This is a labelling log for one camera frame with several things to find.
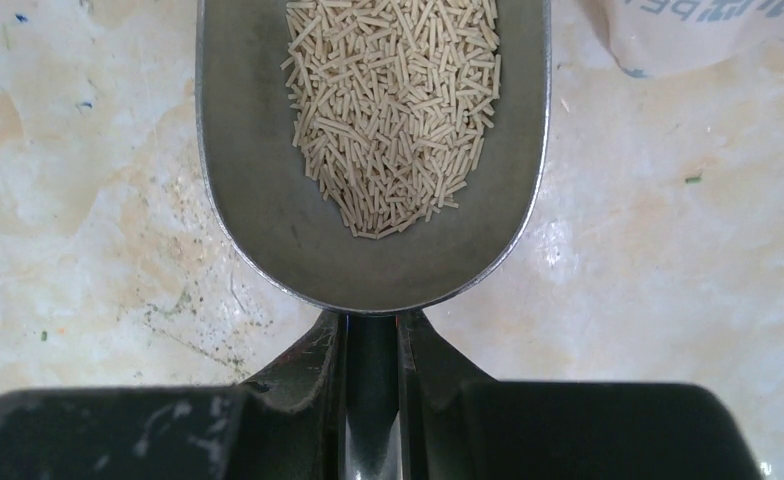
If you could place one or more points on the beige litter pellets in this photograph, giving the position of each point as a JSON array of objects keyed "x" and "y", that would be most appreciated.
[{"x": 392, "y": 101}]

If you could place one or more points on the pink cat litter bag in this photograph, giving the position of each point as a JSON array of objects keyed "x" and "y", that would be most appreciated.
[{"x": 658, "y": 38}]

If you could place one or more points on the metal litter scoop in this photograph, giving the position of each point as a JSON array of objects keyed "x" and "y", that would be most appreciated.
[{"x": 279, "y": 223}]

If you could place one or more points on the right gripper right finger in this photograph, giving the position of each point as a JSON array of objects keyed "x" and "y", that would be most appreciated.
[{"x": 432, "y": 377}]

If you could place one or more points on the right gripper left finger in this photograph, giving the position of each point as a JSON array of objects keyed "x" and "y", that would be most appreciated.
[{"x": 293, "y": 410}]

